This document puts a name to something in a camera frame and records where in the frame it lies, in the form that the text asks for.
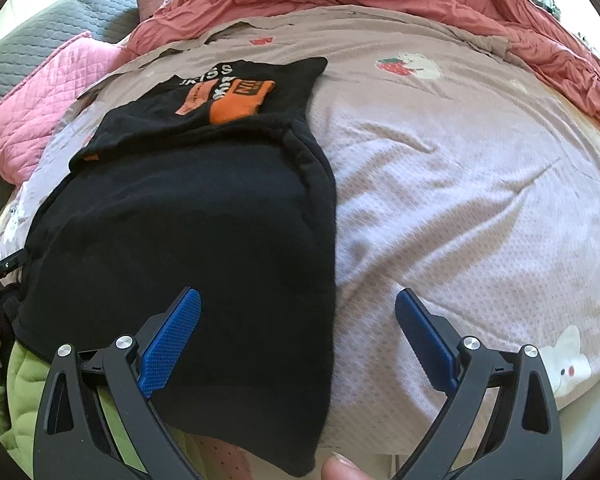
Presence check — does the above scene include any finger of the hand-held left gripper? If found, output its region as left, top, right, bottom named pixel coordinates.
left=0, top=249, right=29, bottom=286

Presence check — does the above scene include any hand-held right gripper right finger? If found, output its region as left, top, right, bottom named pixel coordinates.
left=395, top=288, right=563, bottom=480

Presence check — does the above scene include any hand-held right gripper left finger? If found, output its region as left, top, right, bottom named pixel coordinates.
left=33, top=287, right=201, bottom=480

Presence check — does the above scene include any black sweater with orange cuffs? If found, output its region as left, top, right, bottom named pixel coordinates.
left=12, top=56, right=337, bottom=478

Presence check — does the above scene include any person's left hand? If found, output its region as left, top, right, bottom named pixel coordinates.
left=0, top=284, right=23, bottom=356

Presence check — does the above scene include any person's right hand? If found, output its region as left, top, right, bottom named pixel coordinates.
left=320, top=451, right=381, bottom=480

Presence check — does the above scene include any green quilted garment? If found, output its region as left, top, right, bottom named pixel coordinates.
left=0, top=342, right=181, bottom=480

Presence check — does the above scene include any pink dotted cloth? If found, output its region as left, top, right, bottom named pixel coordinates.
left=172, top=430, right=253, bottom=480

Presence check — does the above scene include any pale printed bed sheet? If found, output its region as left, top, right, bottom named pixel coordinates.
left=0, top=5, right=600, bottom=456

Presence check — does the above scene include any pink quilted pillow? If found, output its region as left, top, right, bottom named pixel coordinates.
left=0, top=30, right=131, bottom=186

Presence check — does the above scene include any grey quilted cover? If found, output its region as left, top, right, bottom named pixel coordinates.
left=0, top=0, right=181, bottom=121

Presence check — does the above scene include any mauve pillow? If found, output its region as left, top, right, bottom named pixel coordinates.
left=135, top=0, right=181, bottom=23

